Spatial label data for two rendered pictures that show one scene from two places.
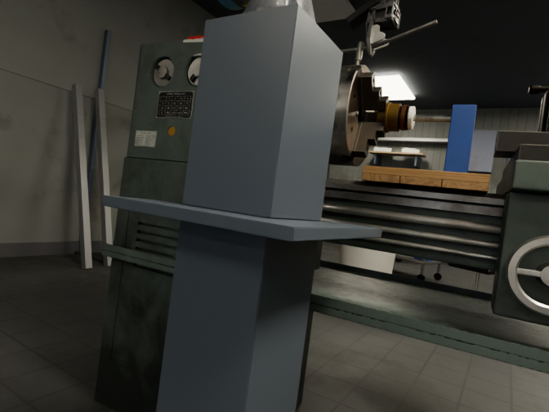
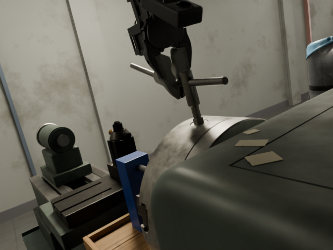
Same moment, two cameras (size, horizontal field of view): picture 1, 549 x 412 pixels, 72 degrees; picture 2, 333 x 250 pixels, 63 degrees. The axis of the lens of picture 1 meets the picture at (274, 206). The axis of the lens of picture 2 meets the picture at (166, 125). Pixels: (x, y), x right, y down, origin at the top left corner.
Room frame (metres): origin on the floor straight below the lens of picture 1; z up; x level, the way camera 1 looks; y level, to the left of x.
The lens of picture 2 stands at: (1.70, -0.03, 1.35)
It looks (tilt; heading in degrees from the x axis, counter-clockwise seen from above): 13 degrees down; 208
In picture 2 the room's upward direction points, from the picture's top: 12 degrees counter-clockwise
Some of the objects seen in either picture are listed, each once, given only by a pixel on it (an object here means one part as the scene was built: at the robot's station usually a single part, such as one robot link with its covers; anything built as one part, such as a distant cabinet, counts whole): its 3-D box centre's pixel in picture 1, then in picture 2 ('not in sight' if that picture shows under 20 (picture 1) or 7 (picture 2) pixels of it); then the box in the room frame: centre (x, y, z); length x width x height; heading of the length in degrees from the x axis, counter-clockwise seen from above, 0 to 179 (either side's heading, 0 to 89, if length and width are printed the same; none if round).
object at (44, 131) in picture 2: not in sight; (59, 150); (0.69, -1.27, 1.01); 0.30 x 0.20 x 0.29; 63
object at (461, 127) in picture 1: (459, 147); (139, 190); (1.08, -0.50, 1.00); 0.08 x 0.06 x 0.23; 153
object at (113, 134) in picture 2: not in sight; (119, 133); (0.91, -0.66, 1.14); 0.08 x 0.08 x 0.03
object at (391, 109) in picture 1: (393, 117); not in sight; (1.17, -0.33, 1.08); 0.09 x 0.09 x 0.09; 63
